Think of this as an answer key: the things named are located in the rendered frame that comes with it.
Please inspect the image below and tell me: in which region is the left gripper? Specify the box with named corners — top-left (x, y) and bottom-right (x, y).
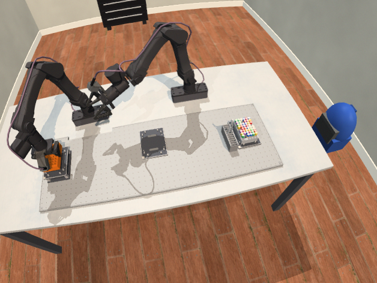
top-left (86, 81), bottom-right (120, 120)

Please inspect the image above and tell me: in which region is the grey rectangular holder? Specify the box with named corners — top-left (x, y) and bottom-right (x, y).
top-left (221, 124), bottom-right (239, 152)

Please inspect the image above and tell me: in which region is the orange tube rack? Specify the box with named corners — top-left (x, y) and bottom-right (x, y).
top-left (45, 143), bottom-right (62, 171)

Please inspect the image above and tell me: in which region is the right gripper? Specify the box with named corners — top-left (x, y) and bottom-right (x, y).
top-left (31, 136), bottom-right (61, 168)

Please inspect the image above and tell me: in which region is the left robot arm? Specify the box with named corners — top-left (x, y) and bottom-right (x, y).
top-left (104, 22), bottom-right (208, 97)

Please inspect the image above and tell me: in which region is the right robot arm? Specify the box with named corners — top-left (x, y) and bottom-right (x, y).
top-left (10, 61), bottom-right (102, 159)

